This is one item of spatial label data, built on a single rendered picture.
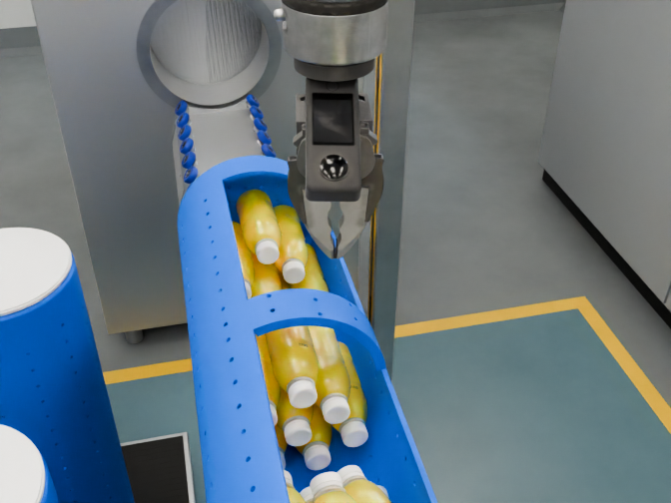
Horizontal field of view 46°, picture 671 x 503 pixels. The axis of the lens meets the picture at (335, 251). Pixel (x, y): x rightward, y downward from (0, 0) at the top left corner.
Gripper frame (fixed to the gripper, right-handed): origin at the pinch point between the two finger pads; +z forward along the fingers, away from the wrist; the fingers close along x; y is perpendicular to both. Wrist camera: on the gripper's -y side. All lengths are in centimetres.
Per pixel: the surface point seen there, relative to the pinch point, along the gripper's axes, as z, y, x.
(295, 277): 39, 47, 5
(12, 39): 132, 428, 185
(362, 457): 48, 14, -5
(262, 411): 26.0, 3.1, 8.8
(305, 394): 33.2, 12.8, 3.6
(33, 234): 43, 70, 58
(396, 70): 16, 85, -16
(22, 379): 60, 46, 57
